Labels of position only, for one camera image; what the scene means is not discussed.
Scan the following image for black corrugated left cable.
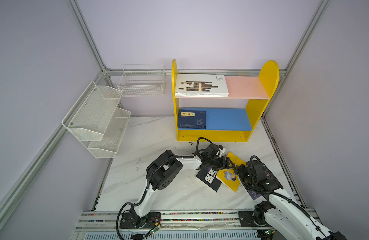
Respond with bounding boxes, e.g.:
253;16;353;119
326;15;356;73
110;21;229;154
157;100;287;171
115;136;213;240

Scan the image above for navy book Sunzi yellow label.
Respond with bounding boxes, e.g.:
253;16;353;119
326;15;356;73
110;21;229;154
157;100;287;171
177;110;206;130

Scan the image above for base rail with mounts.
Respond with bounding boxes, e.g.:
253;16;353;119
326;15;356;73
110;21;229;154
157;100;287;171
72;210;274;240

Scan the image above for black book white lettering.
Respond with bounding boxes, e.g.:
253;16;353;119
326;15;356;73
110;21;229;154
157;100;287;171
196;166;221;192

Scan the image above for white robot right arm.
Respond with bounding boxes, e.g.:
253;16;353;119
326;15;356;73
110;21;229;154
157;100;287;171
233;156;346;240

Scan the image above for yellow shelf unit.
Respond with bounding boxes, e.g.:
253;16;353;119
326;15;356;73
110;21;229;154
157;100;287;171
172;61;280;142

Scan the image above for dark purple illustrated book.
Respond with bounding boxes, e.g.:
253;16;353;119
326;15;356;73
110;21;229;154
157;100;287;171
246;187;262;201

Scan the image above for white wire basket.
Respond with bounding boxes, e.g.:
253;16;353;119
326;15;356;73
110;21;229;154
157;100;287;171
117;65;166;97

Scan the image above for aluminium frame rail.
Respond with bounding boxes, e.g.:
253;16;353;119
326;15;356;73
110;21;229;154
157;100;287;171
0;0;332;229

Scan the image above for yellow book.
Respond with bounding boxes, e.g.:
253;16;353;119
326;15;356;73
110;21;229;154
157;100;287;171
216;152;246;192

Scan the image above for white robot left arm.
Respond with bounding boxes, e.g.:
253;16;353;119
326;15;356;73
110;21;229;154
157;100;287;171
119;142;236;229

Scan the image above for white book La Dame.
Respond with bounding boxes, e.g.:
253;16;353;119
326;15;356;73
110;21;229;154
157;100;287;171
174;74;229;98

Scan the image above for white mesh two-tier rack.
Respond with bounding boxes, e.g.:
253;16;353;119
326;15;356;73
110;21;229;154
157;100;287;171
61;82;131;159

